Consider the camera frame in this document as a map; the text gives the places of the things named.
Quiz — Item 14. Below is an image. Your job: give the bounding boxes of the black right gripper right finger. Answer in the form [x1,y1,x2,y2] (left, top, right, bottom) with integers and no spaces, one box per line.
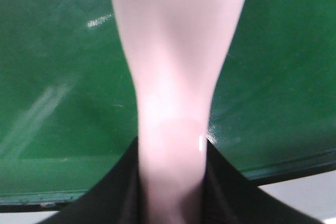
[202,142,320,224]

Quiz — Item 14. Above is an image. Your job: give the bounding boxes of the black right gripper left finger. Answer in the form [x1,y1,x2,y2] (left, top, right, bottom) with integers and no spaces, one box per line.
[40,137,146,223]

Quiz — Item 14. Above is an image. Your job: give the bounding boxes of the pink hand brush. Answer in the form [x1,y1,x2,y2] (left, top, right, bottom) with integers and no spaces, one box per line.
[112,0,245,223]

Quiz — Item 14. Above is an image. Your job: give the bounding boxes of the green conveyor belt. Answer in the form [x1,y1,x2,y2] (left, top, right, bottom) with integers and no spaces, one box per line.
[1,0,335,210]

